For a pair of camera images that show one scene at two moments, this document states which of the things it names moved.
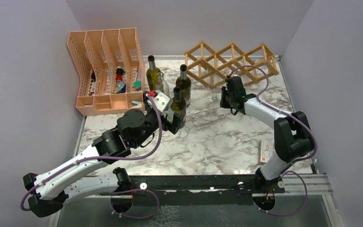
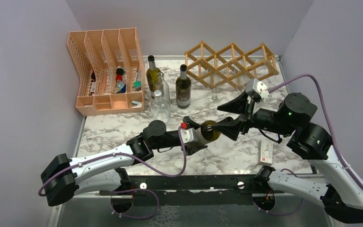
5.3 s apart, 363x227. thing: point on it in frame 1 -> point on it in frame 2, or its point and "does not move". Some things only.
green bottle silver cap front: [185, 83] does not move
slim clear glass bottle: [162, 86] does not move
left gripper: [174, 126] -> [193, 149]
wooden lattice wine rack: [212, 68] does not move
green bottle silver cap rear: [152, 82] does not move
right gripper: [223, 103] -> [239, 105]
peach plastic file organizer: [109, 64] does not move
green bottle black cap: [179, 106] -> [211, 135]
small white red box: [265, 150] does not move
